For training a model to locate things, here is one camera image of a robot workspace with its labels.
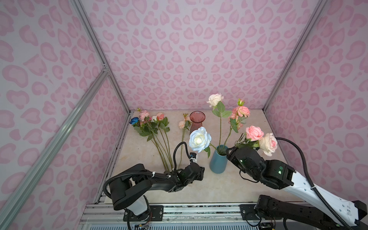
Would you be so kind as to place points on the dark red glass vase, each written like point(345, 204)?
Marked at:
point(196, 118)

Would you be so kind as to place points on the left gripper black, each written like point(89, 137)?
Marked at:
point(201, 174)

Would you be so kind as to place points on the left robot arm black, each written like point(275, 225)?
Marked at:
point(127, 189)

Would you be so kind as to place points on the aluminium corner frame post left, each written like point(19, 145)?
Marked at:
point(87, 25)

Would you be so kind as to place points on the peach spray rose branch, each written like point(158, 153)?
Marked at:
point(184, 125)

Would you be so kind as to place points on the cream white rose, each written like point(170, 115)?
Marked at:
point(219, 110)

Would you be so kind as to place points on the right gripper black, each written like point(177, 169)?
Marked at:
point(232, 155)

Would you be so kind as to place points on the aluminium corner frame post right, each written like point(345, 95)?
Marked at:
point(311, 24)

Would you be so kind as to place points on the pink peony flower stem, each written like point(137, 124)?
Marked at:
point(148, 128)

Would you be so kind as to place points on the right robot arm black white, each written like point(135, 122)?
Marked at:
point(325, 211)

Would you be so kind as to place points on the light blue white rose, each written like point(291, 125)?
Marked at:
point(200, 140)

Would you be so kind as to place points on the aluminium diagonal frame bar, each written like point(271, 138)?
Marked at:
point(19, 197)

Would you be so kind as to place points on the aluminium rail base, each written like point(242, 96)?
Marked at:
point(186, 216)

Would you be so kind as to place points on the teal ceramic vase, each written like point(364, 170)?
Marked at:
point(219, 160)

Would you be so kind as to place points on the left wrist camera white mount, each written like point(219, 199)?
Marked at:
point(193, 157)

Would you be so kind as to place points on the dark blue small flower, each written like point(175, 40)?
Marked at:
point(134, 121)

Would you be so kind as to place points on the aluminium corner frame post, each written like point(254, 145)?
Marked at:
point(87, 25)
point(311, 24)

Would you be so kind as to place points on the pink spray rose branch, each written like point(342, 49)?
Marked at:
point(237, 118)

